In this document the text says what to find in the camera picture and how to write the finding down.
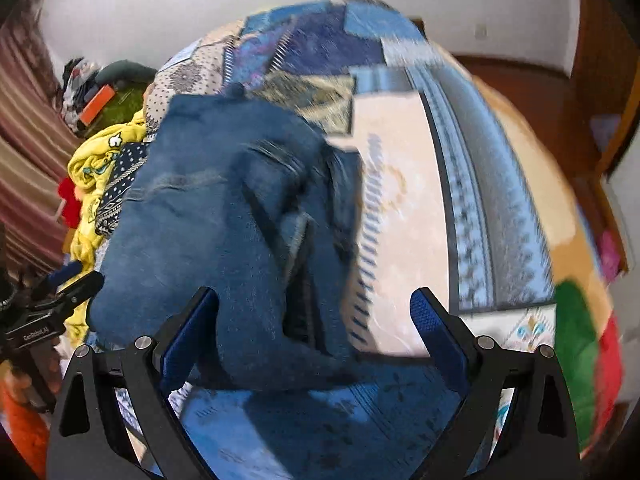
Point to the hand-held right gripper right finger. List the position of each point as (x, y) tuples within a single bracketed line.
[(442, 340)]

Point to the pink cloth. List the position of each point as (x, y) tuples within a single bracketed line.
[(608, 255)]

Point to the person's left hand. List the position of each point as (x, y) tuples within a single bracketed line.
[(50, 367)]

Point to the blue denim jacket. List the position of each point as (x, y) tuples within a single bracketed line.
[(200, 235)]

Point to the dark dotted cloth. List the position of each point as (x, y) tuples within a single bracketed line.
[(120, 185)]

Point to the yellow cartoon blanket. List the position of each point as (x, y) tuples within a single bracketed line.
[(95, 160)]

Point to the green patterned cloth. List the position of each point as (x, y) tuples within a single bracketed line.
[(125, 105)]

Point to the green and red cloth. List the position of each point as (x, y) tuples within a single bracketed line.
[(580, 360)]

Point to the brown wooden door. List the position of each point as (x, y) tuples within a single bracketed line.
[(600, 60)]

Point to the red plush toy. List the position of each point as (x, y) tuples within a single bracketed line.
[(67, 202)]

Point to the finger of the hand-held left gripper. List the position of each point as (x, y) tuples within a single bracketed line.
[(64, 274), (82, 287)]

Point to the blue patchwork bedsheet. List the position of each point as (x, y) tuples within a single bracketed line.
[(400, 210)]

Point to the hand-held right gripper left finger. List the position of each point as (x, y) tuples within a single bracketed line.
[(187, 340)]

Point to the striped brown curtain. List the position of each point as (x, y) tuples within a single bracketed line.
[(30, 160)]

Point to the pile of clothes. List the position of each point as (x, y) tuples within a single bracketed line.
[(77, 85)]

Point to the orange box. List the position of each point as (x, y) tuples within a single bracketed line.
[(96, 104)]

